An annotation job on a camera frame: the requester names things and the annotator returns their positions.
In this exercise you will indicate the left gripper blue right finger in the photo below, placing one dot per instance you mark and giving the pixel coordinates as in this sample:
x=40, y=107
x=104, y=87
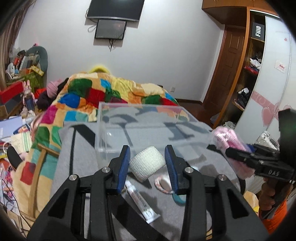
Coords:
x=171, y=160

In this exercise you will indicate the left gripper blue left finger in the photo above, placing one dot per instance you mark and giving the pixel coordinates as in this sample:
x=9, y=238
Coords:
x=123, y=170

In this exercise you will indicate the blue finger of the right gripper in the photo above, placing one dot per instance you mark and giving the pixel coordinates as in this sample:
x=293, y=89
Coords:
x=238, y=155

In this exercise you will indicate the white bandage roll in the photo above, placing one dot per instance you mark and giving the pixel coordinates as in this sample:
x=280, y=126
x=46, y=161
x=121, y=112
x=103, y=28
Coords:
x=146, y=163

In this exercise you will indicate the teal tape roll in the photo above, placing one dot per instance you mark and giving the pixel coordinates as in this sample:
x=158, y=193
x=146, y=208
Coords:
x=179, y=199

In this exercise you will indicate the white ointment tube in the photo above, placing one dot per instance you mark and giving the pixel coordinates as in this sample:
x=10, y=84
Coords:
x=147, y=212

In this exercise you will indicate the right hand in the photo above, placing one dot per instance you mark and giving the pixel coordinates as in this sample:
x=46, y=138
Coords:
x=266, y=200

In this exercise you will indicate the white sneakers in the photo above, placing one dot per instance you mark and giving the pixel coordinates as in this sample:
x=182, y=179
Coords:
x=266, y=140

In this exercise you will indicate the clear acrylic storage box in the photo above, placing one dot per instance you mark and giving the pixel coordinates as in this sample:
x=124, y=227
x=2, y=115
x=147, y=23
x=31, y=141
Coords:
x=140, y=126

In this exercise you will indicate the grey black patterned blanket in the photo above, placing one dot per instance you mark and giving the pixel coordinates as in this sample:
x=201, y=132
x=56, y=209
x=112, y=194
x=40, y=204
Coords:
x=89, y=146

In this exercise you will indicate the white sliding wardrobe door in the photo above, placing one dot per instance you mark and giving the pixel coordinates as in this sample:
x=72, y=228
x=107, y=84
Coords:
x=266, y=95

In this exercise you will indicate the colourful patchwork quilt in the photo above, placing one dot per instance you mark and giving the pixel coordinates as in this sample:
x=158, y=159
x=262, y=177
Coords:
x=78, y=101

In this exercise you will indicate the yellow pillow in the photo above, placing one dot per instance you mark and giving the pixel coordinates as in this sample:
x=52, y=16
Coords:
x=99, y=69

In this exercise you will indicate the pink knitted hat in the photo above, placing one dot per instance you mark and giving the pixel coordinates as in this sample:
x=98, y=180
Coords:
x=52, y=88

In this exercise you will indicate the brown wooden door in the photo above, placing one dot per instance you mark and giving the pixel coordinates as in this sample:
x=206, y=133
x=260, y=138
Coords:
x=225, y=70

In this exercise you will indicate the pink rabbit bottle toy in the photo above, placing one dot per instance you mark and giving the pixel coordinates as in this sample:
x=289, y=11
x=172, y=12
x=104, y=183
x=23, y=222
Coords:
x=28, y=96

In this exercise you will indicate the green gift box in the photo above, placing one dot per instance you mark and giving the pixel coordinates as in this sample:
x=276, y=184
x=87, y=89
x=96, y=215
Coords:
x=36, y=80

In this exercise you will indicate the blue white booklet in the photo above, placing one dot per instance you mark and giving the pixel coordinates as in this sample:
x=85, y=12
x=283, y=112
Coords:
x=8, y=126

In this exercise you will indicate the black Fiio box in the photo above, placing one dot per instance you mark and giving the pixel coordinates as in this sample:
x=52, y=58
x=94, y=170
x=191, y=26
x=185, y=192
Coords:
x=258, y=31

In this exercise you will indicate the red long box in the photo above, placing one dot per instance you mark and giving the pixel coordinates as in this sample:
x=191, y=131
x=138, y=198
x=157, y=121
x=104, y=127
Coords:
x=10, y=92

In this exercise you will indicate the grey green neck pillow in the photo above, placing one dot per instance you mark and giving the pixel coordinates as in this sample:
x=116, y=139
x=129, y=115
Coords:
x=39, y=56

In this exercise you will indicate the wooden wardrobe shelving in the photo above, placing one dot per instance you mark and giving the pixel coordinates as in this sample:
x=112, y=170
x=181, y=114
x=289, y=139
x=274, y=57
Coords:
x=240, y=14

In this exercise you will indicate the striped red beige curtain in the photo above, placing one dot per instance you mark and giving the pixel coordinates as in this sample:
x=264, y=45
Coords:
x=12, y=16

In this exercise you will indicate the wooden chair frame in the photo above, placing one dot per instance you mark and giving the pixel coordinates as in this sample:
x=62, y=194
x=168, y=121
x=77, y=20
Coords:
x=32, y=203

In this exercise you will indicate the small black wall monitor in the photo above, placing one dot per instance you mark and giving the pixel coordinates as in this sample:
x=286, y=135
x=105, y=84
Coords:
x=110, y=29

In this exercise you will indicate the large black wall television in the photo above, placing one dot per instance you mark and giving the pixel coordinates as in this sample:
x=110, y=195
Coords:
x=125, y=10

